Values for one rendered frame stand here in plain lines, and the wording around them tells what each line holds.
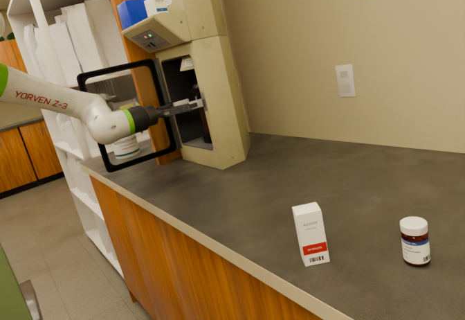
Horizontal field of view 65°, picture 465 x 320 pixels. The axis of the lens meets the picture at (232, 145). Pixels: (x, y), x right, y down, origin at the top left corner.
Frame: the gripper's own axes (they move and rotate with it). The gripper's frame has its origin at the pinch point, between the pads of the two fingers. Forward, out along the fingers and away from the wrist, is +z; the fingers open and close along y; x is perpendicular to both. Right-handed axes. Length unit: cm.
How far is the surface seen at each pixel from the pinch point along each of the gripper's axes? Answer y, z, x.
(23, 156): 484, -42, 70
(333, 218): -74, -10, 25
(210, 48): -16.0, 3.5, -18.5
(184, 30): -16.0, -4.8, -26.1
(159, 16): -16.1, -12.5, -31.2
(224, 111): -16.0, 3.7, 4.2
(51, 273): 176, -64, 120
